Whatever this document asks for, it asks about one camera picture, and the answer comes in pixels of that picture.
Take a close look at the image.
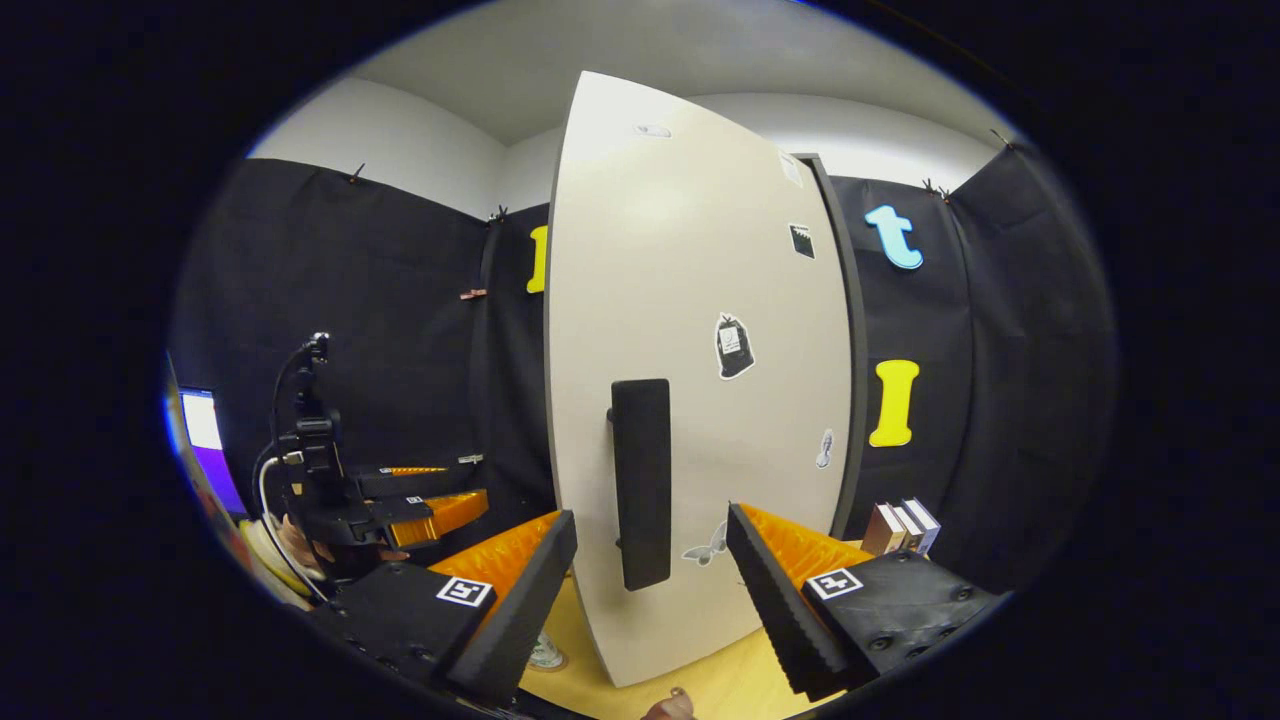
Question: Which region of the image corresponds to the white cable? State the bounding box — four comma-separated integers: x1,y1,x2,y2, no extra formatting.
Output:
256,455,336,604

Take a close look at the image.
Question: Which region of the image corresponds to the dark grey cabinet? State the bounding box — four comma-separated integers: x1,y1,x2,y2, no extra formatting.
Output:
795,150,871,546

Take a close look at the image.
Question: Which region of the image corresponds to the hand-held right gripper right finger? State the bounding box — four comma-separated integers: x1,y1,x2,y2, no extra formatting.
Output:
725,502,1006,703

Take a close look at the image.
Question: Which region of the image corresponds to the black backdrop cloth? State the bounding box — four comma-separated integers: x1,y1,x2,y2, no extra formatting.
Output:
168,140,1119,601

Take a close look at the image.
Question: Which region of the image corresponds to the computer monitor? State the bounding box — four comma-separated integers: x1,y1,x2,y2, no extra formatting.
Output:
165,385,249,521

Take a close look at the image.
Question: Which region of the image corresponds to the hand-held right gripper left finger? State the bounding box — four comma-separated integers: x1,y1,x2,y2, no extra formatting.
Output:
310,508,579,706

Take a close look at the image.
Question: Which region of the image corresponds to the beige cabinet door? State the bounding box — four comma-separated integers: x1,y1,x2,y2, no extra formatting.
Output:
543,70,856,691

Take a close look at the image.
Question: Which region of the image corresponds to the brown book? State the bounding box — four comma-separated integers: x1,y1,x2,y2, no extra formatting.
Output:
860,502,907,557

